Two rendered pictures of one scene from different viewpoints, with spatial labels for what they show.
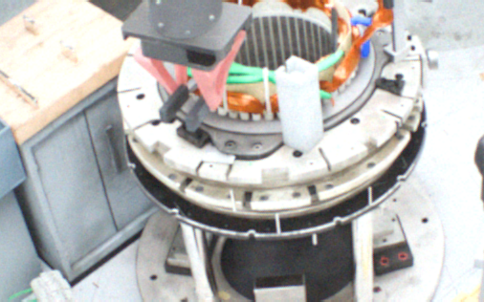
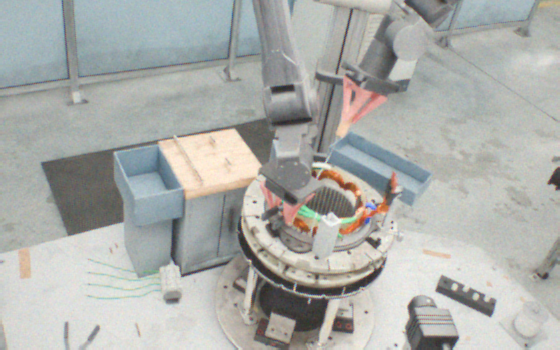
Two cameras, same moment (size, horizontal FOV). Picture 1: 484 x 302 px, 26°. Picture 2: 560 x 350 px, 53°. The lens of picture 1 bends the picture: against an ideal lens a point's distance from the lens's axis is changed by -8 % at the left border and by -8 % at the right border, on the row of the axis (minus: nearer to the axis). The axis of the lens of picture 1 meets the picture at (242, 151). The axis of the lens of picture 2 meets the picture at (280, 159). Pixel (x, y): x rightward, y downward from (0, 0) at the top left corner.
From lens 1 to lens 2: 0.04 m
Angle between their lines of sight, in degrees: 7
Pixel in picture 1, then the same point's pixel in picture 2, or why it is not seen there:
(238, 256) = (269, 291)
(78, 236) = (196, 253)
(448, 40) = (410, 221)
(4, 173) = (171, 209)
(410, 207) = (360, 302)
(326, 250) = (311, 306)
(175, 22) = (285, 179)
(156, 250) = (232, 274)
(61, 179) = (200, 223)
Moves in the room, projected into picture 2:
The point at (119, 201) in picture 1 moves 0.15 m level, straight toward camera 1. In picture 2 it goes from (224, 243) to (219, 291)
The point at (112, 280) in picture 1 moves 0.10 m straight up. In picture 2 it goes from (204, 280) to (207, 253)
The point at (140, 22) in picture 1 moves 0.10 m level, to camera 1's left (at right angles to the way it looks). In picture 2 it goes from (268, 169) to (213, 157)
